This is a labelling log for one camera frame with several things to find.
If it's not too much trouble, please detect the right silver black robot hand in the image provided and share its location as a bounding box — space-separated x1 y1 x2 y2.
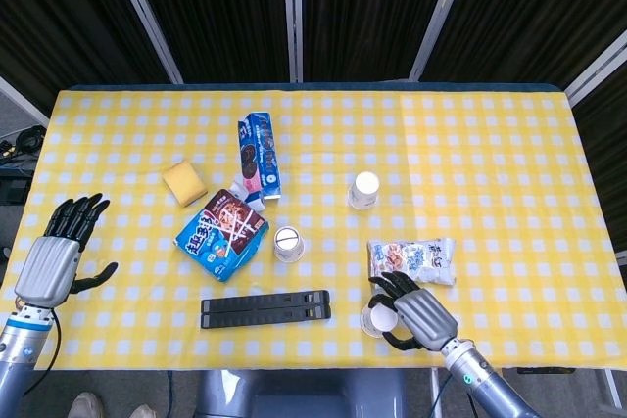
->
367 270 459 351

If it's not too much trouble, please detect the white partition post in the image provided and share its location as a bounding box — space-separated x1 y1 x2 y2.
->
105 0 185 85
0 75 50 128
562 28 627 106
409 0 471 81
281 0 305 84

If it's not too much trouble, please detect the grey robot torso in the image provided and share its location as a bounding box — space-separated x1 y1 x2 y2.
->
195 368 408 418

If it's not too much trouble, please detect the black floor cable bundle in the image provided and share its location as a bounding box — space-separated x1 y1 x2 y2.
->
0 123 48 160

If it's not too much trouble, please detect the black plastic folding stand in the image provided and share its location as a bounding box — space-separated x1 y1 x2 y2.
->
199 289 333 330

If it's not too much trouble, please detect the silver blue snack bag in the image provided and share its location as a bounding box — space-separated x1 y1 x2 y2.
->
366 237 458 287

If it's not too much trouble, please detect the yellow white checked tablecloth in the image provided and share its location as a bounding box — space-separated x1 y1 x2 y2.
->
0 88 627 371

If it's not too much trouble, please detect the dark partition panel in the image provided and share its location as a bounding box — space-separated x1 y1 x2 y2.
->
572 84 627 253
420 0 627 91
299 0 459 82
0 0 170 116
124 0 295 85

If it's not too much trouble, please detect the white floral paper cup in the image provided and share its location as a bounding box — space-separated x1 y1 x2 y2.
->
347 171 381 210
360 293 399 339
272 225 306 262

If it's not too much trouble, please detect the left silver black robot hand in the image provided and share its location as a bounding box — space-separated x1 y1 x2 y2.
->
13 192 120 311

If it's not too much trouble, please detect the blue chocolate chip cookie box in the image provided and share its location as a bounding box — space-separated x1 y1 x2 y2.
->
174 188 270 285

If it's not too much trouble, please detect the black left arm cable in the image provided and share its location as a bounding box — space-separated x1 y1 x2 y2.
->
28 309 63 393

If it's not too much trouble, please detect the blue sandwich cookie box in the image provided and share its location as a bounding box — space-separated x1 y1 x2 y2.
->
237 112 283 204

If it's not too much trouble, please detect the yellow sponge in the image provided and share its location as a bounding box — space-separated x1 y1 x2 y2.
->
162 159 208 208

